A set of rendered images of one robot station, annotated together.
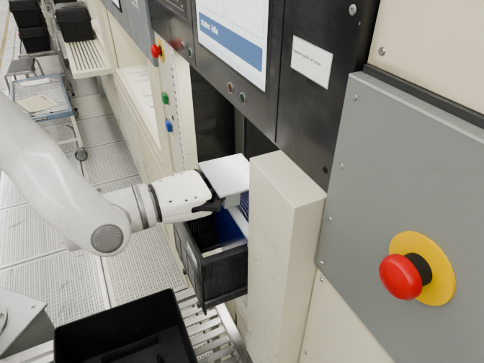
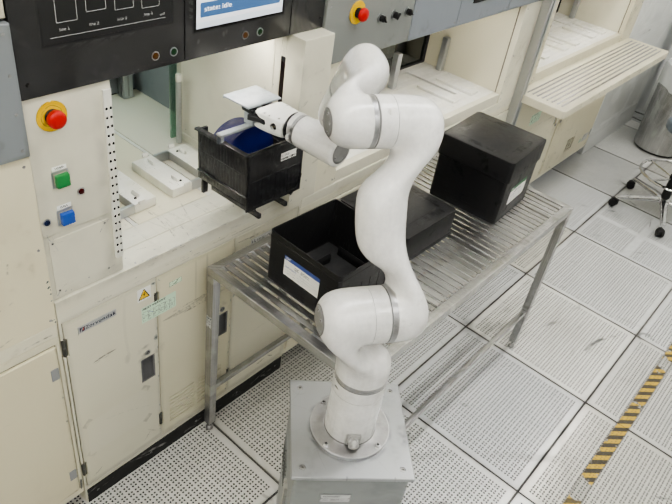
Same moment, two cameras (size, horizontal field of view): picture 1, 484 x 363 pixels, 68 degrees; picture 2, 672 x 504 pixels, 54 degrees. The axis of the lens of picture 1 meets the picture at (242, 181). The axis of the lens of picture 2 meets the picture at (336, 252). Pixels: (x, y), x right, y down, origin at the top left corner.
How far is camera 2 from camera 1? 1.97 m
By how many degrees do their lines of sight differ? 87
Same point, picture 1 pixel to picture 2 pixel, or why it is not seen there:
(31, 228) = not seen: outside the picture
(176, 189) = (285, 110)
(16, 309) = (309, 400)
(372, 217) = (343, 13)
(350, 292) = (337, 55)
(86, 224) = not seen: hidden behind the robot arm
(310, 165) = (312, 23)
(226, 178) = (261, 96)
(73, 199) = not seen: hidden behind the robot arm
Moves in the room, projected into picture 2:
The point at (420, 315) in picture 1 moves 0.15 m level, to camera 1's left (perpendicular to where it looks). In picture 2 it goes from (358, 27) to (380, 46)
